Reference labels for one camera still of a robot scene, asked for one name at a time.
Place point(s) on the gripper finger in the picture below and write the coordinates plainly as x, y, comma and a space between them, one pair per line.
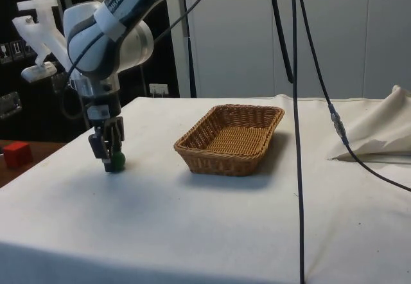
98, 146
117, 133

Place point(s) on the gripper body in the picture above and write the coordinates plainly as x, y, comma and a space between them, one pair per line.
110, 109

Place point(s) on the green ball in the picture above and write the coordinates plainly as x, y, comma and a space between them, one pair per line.
118, 161

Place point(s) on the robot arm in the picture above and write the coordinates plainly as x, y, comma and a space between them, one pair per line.
96, 49

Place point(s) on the wicker basket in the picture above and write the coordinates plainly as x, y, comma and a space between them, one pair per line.
231, 139

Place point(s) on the brown wooden table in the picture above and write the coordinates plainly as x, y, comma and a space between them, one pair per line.
45, 149

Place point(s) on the black cabinet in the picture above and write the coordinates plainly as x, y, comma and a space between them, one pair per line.
29, 117

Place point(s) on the red cube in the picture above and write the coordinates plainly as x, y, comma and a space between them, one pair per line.
17, 155

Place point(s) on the pale locker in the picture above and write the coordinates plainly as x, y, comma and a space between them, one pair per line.
241, 40
390, 33

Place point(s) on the white camera stand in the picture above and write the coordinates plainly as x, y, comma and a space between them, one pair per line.
45, 33

